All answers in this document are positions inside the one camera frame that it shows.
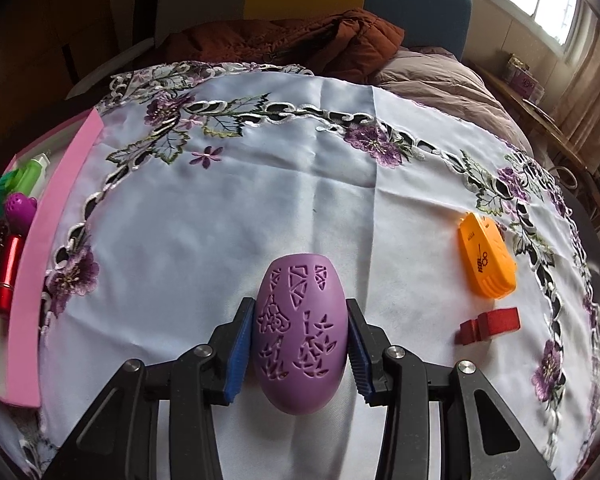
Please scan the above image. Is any magenta perforated toy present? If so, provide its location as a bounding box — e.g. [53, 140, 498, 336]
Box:
[5, 192, 38, 233]

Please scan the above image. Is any white floral embroidered tablecloth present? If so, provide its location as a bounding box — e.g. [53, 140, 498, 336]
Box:
[17, 60, 600, 480]

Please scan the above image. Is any red metallic cylinder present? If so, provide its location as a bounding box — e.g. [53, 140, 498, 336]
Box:
[0, 234, 27, 313]

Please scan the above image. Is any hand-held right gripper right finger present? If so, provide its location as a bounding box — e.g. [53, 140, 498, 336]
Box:
[346, 299, 556, 480]

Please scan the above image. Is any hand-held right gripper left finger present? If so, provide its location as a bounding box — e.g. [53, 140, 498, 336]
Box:
[42, 297, 256, 480]

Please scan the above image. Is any green and white bottle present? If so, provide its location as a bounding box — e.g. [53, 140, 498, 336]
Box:
[17, 152, 51, 196]

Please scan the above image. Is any red plastic block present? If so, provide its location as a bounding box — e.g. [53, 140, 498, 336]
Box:
[455, 306, 522, 347]

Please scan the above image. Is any wooden side table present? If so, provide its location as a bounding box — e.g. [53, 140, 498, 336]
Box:
[472, 57, 600, 231]

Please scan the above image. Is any pink shallow box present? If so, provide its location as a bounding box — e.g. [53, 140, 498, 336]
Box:
[0, 110, 106, 408]

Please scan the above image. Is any purple oval perforated case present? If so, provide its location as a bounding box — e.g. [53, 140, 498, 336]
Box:
[251, 252, 353, 415]

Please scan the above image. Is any green flower-shaped cap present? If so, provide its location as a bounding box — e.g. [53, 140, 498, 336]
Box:
[0, 170, 28, 211]

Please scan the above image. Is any purple printed box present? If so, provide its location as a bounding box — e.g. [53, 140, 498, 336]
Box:
[502, 52, 546, 101]

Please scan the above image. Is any orange ribbed plastic case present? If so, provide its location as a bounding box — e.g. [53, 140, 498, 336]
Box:
[457, 212, 518, 301]

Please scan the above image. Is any beige duvet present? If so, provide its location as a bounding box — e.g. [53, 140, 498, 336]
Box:
[370, 47, 533, 156]

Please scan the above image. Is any beige curtain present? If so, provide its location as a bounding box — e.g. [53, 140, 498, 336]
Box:
[555, 10, 600, 171]

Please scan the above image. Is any rust quilted jacket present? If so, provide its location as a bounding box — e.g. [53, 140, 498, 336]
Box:
[150, 7, 406, 86]

